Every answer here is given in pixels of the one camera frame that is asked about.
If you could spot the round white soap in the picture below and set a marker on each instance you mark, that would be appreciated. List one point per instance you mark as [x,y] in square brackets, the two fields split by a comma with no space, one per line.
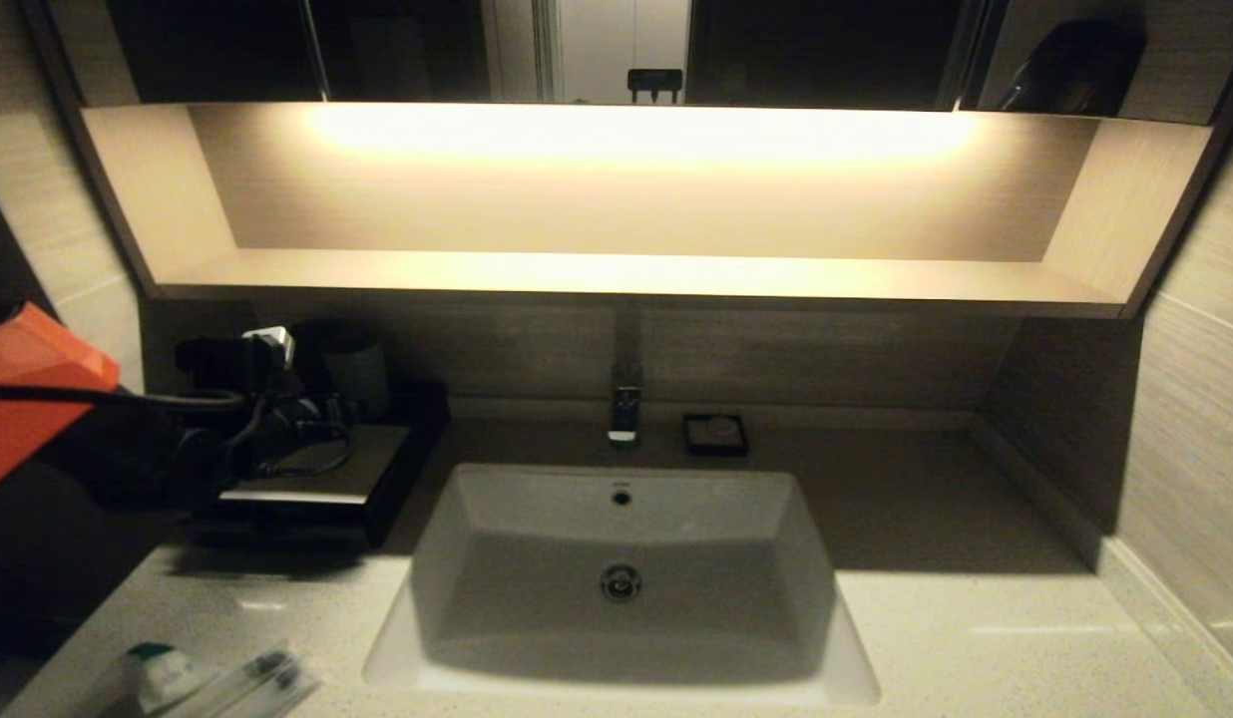
[720,429]

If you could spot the black storage box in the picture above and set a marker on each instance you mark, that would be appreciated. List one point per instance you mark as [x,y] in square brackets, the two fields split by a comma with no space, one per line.
[417,439]

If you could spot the black cup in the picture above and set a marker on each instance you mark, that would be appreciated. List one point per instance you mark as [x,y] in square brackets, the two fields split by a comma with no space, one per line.
[312,344]

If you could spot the black wall hair dryer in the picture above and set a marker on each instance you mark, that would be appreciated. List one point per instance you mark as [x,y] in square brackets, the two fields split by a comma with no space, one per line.
[1075,70]

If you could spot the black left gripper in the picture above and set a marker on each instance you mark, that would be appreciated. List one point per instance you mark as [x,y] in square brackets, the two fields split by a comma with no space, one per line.
[222,439]

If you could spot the black soap dish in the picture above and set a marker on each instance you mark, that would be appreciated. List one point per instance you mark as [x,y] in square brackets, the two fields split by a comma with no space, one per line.
[691,449]

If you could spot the chrome faucet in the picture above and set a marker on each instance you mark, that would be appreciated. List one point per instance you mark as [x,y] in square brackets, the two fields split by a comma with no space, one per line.
[626,404]

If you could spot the grey metal plate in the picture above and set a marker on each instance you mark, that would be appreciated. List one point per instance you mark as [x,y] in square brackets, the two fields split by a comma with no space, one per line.
[377,464]

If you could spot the chrome sink drain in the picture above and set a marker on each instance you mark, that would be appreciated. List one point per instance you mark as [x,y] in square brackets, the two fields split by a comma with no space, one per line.
[621,583]

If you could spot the white ceramic sink basin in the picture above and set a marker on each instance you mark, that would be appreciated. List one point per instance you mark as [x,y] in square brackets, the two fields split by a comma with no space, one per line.
[537,558]

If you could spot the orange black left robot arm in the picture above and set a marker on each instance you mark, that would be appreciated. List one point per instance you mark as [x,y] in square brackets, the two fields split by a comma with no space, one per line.
[38,389]

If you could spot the lit wooden shelf niche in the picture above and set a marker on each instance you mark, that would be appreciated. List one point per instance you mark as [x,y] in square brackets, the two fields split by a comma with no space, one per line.
[626,279]

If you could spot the mirror cabinet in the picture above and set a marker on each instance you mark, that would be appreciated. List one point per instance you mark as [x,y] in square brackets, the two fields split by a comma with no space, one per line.
[826,50]

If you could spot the white sachet green cap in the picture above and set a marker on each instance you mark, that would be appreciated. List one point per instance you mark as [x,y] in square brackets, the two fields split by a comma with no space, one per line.
[163,678]

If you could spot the small black device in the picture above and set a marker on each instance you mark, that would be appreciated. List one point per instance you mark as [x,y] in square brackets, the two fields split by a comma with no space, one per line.
[654,83]

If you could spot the grey plastic cup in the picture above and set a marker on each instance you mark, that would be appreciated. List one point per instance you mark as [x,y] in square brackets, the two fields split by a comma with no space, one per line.
[362,379]

